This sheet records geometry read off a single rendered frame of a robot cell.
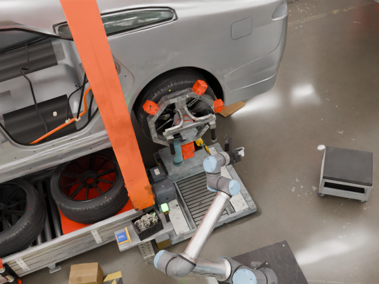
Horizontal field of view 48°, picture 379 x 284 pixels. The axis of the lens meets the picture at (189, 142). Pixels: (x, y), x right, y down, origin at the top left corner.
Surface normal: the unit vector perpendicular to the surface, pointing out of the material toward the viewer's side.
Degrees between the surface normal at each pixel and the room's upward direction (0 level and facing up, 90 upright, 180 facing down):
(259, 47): 90
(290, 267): 0
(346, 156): 0
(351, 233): 0
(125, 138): 90
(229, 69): 90
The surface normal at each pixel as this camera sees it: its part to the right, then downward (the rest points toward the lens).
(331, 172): -0.10, -0.66
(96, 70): 0.36, 0.68
